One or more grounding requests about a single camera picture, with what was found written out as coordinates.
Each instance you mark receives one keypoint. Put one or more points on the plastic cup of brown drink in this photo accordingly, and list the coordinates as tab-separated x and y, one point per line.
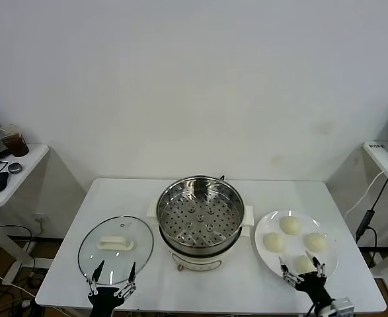
15	145

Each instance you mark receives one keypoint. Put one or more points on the white steamed baozi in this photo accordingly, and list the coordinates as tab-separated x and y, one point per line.
274	242
302	262
315	242
289	225

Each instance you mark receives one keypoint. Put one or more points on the grey round earbud case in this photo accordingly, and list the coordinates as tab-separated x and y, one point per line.
15	167

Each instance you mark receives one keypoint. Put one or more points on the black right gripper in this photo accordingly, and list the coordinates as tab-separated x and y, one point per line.
312	285

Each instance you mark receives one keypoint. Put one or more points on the grey usb hub adapter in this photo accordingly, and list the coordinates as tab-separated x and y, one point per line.
365	221

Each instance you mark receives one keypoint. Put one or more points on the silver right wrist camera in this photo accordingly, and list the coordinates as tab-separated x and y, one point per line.
342	307

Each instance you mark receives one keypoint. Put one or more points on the stainless steel steamer basket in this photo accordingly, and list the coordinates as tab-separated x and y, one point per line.
200	218

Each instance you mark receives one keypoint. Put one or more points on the white wall socket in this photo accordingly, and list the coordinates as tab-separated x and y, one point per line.
40	218

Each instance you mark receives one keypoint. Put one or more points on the white side desk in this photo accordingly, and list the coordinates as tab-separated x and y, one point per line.
380	158
31	158

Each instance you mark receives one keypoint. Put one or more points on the white round plate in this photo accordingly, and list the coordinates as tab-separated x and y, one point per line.
269	264

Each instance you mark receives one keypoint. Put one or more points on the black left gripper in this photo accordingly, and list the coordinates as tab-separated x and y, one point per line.
104	297

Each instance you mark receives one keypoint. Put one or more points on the cream electric cooker pot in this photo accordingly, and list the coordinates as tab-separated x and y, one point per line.
197	261

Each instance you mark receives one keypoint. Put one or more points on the white sticker with black print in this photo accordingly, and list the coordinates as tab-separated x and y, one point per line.
376	145

